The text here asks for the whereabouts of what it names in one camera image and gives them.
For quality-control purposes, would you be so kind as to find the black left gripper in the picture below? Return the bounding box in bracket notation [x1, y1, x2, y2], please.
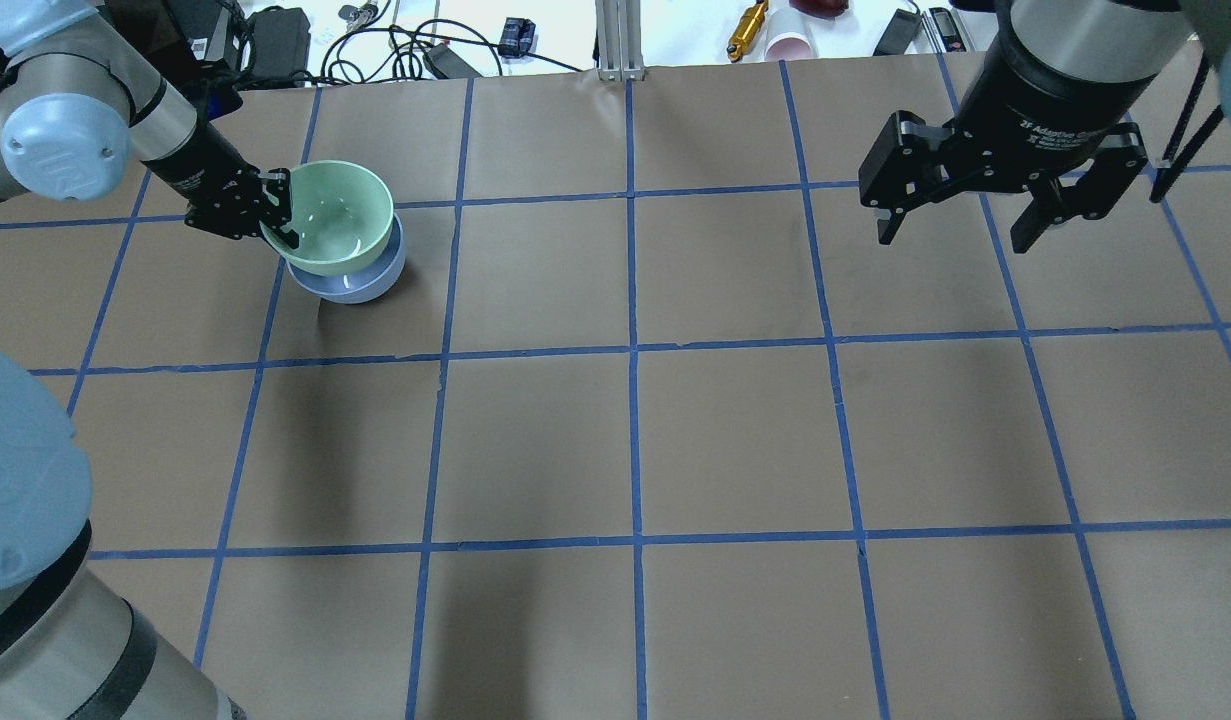
[183, 140, 300, 250]

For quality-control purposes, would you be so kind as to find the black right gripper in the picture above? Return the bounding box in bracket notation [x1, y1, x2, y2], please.
[858, 39, 1147, 254]

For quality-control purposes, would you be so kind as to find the green bowl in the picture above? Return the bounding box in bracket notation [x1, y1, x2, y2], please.
[260, 160, 395, 277]

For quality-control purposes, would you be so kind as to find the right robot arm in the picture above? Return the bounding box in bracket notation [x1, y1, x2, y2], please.
[859, 1, 1231, 254]

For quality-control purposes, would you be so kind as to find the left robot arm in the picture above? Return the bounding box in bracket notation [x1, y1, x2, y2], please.
[0, 1, 292, 719]

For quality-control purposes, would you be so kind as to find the blue bowl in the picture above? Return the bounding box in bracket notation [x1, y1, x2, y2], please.
[286, 214, 407, 305]

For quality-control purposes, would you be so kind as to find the black power adapter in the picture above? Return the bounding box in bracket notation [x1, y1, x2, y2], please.
[241, 6, 311, 89]

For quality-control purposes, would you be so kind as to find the black remote device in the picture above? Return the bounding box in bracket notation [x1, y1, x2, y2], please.
[872, 9, 922, 55]

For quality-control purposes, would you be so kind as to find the pink paper cup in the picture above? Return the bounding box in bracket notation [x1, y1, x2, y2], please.
[761, 6, 819, 62]

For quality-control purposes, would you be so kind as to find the small black blue box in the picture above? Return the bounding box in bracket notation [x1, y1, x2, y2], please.
[496, 15, 537, 60]

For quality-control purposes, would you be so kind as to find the black cable bundle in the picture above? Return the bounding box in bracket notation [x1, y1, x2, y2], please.
[320, 0, 586, 86]

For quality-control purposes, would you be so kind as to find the aluminium frame post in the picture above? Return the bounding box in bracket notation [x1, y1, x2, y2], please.
[595, 0, 646, 82]

